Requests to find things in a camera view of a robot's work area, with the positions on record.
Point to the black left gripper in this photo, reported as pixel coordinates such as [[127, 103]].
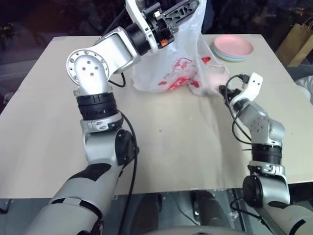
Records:
[[159, 27]]

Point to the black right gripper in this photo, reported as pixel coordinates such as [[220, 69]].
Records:
[[230, 94]]

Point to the pink plastic mug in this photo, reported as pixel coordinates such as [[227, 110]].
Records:
[[216, 78]]

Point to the white translucent plastic bag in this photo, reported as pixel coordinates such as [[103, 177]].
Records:
[[181, 49]]

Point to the red snack packet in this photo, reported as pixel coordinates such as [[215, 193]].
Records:
[[179, 83]]

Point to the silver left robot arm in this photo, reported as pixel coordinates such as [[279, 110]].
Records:
[[97, 56]]

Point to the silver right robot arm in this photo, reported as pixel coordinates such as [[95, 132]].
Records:
[[266, 132]]

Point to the blue plate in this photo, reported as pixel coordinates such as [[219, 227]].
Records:
[[234, 60]]

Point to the green plate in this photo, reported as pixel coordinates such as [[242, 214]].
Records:
[[221, 55]]

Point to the pink plate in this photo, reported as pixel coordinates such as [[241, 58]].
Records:
[[232, 44]]

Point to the grey crumpled cloth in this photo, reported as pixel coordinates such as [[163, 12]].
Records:
[[305, 86]]

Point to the brown paper bag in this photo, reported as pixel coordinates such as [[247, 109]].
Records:
[[296, 46]]

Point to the dark rounded shape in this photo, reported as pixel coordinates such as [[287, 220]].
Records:
[[206, 208]]

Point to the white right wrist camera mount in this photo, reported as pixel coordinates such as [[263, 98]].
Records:
[[252, 85]]

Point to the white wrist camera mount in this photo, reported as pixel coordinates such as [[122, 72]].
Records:
[[133, 7], [252, 85]]

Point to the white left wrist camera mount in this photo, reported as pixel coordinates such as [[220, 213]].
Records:
[[133, 7]]

